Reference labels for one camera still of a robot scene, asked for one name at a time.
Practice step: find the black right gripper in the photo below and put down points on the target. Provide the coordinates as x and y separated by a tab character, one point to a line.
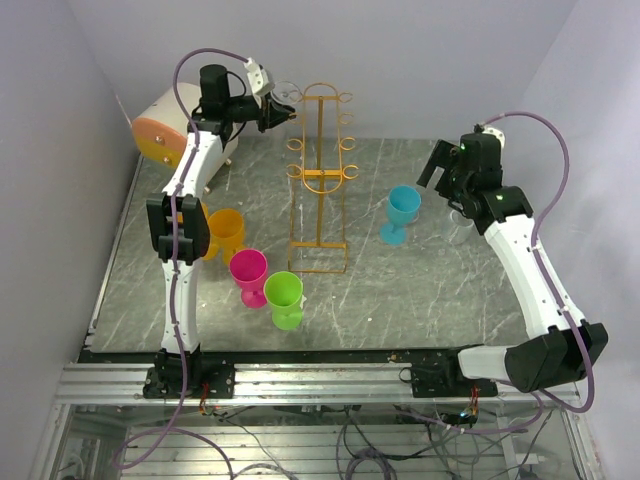
445	155

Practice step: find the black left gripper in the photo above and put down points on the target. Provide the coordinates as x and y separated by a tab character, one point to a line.
278	114

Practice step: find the clear wine glass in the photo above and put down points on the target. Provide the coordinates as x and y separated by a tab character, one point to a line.
286	93
459	228

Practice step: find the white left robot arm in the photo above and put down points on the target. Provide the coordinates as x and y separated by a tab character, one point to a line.
177	222

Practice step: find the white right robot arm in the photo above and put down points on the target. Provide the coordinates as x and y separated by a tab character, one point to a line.
562	346

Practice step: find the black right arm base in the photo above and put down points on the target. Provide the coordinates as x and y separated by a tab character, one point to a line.
436	373

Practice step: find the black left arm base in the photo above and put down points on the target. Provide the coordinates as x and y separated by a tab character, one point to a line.
202	377

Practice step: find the teal plastic goblet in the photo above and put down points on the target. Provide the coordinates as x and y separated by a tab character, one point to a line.
403	205

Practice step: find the white orange bread box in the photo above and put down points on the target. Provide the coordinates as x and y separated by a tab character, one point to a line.
161	134

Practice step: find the orange plastic goblet inner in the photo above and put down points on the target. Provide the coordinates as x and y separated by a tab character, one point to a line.
228	228

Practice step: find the orange plastic goblet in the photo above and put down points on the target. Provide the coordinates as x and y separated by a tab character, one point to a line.
228	228
212	247

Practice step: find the orange plastic goblet outer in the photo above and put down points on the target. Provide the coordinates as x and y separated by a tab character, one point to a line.
212	247

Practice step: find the pink plastic goblet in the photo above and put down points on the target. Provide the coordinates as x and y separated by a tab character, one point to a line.
249	270

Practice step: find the green plastic goblet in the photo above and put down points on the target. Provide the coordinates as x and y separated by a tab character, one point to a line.
284	292

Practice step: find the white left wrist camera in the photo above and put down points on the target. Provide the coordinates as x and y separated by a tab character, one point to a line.
259	78

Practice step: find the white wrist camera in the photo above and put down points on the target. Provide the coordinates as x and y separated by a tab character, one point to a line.
259	78
491	130

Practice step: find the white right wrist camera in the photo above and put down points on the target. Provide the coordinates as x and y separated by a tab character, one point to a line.
491	130

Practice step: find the gold wire glass rack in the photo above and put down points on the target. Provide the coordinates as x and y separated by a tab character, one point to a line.
318	179

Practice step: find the aluminium frame rail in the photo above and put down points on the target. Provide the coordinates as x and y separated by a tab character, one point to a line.
276	384

